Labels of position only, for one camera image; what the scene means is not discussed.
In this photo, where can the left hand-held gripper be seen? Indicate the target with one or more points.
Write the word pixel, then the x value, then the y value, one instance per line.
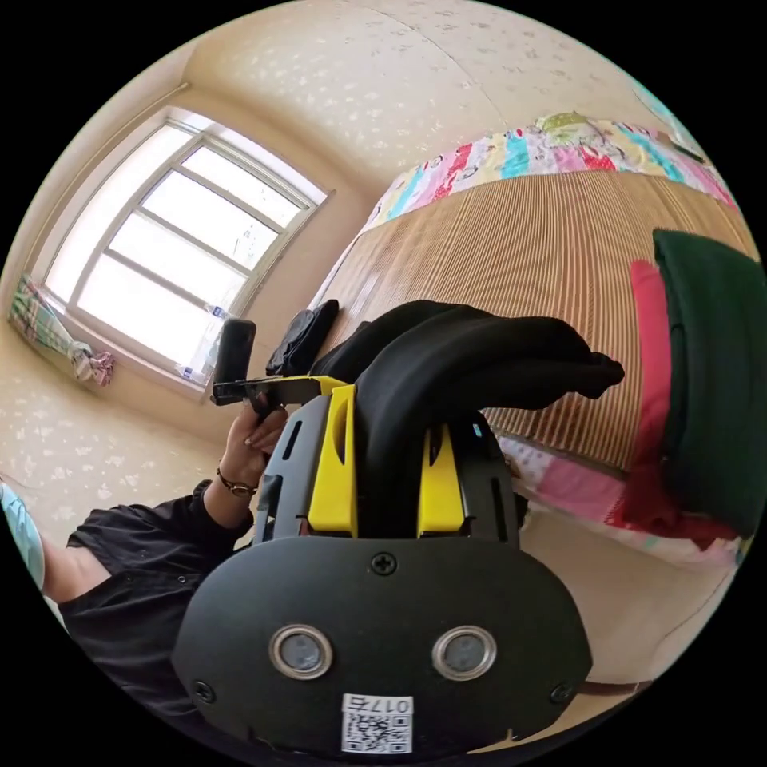
pixel 251 392

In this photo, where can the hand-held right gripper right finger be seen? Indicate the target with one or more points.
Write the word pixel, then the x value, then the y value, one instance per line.
pixel 440 485

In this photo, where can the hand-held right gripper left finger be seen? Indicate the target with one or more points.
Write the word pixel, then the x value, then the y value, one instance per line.
pixel 333 473

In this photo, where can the black pants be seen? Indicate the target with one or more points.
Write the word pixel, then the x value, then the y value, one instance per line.
pixel 455 353

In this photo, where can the person's left forearm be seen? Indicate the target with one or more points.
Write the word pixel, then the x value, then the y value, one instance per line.
pixel 230 500

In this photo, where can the person's left hand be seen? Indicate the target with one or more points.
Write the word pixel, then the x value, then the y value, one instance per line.
pixel 259 440

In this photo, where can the small black folded garment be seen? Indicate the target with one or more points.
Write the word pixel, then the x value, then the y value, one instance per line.
pixel 302 341

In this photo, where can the window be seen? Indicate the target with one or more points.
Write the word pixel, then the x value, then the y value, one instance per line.
pixel 174 251

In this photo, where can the person's body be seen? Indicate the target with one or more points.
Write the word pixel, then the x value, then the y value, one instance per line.
pixel 129 593

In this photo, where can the bed with woven mat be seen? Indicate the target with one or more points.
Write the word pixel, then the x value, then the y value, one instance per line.
pixel 509 240

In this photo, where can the plaid curtain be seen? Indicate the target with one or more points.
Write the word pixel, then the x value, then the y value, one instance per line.
pixel 57 335

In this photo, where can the pile of clothes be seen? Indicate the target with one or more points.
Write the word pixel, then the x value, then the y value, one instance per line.
pixel 707 371

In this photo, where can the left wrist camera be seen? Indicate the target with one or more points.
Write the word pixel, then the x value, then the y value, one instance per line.
pixel 234 350

